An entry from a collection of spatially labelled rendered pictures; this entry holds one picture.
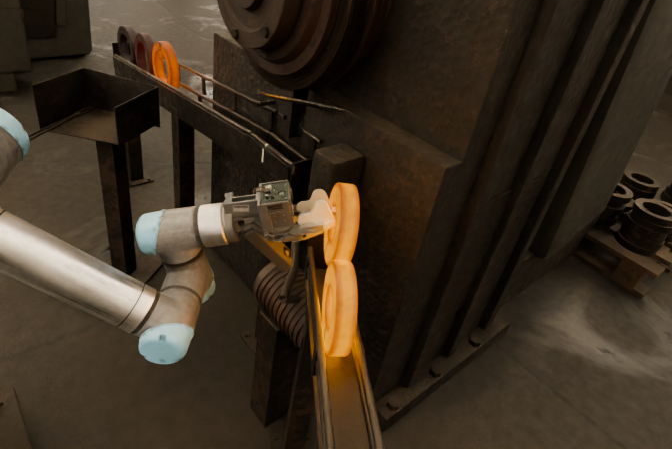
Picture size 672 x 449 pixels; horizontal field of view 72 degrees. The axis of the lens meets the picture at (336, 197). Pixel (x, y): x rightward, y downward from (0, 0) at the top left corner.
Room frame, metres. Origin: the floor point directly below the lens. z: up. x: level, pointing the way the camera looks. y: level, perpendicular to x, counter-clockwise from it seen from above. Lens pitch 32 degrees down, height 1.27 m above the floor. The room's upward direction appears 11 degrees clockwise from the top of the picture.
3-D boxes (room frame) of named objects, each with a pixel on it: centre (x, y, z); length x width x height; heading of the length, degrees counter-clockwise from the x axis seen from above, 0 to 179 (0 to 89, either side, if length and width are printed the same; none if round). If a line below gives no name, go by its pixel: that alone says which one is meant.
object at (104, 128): (1.25, 0.75, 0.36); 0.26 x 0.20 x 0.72; 81
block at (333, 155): (0.96, 0.01, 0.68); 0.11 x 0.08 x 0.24; 136
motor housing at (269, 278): (0.78, 0.04, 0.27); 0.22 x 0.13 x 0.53; 46
